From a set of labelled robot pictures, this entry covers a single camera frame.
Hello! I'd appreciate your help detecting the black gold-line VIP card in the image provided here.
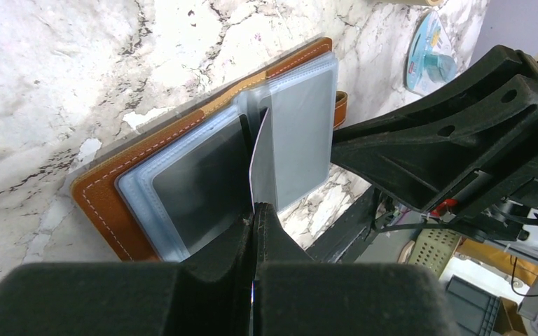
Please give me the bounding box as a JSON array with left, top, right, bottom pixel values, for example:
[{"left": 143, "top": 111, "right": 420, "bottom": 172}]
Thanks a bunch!
[{"left": 152, "top": 120, "right": 251, "bottom": 254}]

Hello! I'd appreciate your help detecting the brown leather card holder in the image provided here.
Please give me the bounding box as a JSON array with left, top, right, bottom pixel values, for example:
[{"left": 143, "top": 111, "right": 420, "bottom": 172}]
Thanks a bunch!
[{"left": 71, "top": 37, "right": 347, "bottom": 262}]

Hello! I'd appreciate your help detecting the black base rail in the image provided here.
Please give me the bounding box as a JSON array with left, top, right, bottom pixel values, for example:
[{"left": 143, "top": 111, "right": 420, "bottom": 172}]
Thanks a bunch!
[{"left": 305, "top": 186, "right": 382, "bottom": 263}]

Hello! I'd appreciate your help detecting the beige oval tray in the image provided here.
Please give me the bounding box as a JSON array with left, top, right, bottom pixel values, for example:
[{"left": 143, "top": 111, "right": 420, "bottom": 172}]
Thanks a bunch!
[{"left": 381, "top": 0, "right": 443, "bottom": 7}]

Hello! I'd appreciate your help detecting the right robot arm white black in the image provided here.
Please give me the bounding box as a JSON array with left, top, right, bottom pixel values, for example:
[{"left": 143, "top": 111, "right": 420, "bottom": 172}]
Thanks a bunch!
[{"left": 312, "top": 45, "right": 538, "bottom": 264}]

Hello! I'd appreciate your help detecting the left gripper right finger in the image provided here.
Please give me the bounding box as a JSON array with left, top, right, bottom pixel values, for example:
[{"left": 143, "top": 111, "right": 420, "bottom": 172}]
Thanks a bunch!
[{"left": 253, "top": 203, "right": 457, "bottom": 335}]

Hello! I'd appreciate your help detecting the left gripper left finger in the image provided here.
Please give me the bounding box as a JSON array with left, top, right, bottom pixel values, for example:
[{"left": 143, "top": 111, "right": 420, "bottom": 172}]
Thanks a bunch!
[{"left": 0, "top": 211, "right": 254, "bottom": 335}]

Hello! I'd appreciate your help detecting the beige perforated basket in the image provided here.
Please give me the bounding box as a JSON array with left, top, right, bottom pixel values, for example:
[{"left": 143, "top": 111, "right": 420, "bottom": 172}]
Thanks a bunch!
[{"left": 407, "top": 229, "right": 461, "bottom": 278}]

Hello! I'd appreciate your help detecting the dark grey crate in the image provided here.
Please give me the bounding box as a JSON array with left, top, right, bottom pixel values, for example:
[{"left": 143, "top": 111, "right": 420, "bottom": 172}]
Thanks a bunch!
[{"left": 446, "top": 276, "right": 501, "bottom": 336}]

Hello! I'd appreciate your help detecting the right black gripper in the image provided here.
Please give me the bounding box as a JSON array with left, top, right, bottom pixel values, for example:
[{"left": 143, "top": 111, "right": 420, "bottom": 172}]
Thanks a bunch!
[{"left": 331, "top": 45, "right": 538, "bottom": 242}]

